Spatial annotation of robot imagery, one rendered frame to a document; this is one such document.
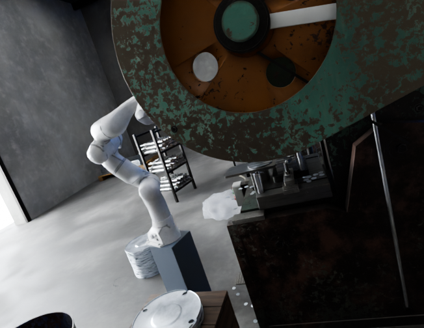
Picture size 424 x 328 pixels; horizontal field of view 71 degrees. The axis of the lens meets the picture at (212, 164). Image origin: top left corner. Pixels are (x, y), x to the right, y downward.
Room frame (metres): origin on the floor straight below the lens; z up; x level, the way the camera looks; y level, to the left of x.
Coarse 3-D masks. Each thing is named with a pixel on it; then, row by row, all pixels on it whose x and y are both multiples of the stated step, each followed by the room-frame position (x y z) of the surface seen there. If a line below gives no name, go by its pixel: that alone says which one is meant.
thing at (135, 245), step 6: (144, 234) 2.34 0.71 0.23; (132, 240) 2.30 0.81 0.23; (138, 240) 2.27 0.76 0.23; (144, 240) 2.21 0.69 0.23; (126, 246) 2.22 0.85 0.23; (132, 246) 2.19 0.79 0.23; (138, 246) 2.15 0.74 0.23; (144, 246) 2.12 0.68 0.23; (126, 252) 2.12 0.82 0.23; (132, 252) 2.09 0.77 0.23; (138, 252) 2.06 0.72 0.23
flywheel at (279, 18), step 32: (192, 0) 1.02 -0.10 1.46; (224, 0) 0.89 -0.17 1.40; (256, 0) 0.86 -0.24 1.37; (320, 0) 0.91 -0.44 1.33; (192, 32) 1.03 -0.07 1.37; (224, 32) 0.87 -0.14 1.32; (256, 32) 0.86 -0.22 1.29; (288, 32) 0.94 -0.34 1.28; (320, 32) 0.92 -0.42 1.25; (192, 64) 1.07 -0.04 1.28; (224, 64) 1.01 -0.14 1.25; (256, 64) 0.98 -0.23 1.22; (320, 64) 0.92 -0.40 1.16; (224, 96) 1.02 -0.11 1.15; (256, 96) 0.99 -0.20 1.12; (288, 96) 0.96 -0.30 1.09
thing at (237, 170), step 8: (272, 160) 1.39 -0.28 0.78; (232, 168) 1.48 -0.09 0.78; (240, 168) 1.43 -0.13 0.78; (248, 168) 1.38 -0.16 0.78; (256, 168) 1.34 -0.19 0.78; (264, 168) 1.32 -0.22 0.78; (224, 176) 1.38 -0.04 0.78; (232, 176) 1.37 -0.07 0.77; (264, 176) 1.35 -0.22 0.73; (256, 192) 1.36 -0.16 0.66
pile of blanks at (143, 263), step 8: (128, 256) 2.12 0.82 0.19; (136, 256) 2.06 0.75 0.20; (144, 256) 2.06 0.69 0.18; (152, 256) 2.09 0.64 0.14; (136, 264) 2.08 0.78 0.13; (144, 264) 2.06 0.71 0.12; (152, 264) 2.06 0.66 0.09; (136, 272) 2.10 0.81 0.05; (144, 272) 2.06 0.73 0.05; (152, 272) 2.06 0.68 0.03
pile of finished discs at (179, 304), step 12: (156, 300) 1.17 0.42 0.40; (168, 300) 1.14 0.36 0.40; (180, 300) 1.12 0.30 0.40; (192, 300) 1.09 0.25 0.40; (144, 312) 1.11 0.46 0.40; (156, 312) 1.08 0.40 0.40; (168, 312) 1.06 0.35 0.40; (180, 312) 1.04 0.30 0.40; (192, 312) 1.02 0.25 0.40; (144, 324) 1.04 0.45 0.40; (156, 324) 1.01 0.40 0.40; (168, 324) 0.99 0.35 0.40; (180, 324) 0.98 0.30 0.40; (192, 324) 0.96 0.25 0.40
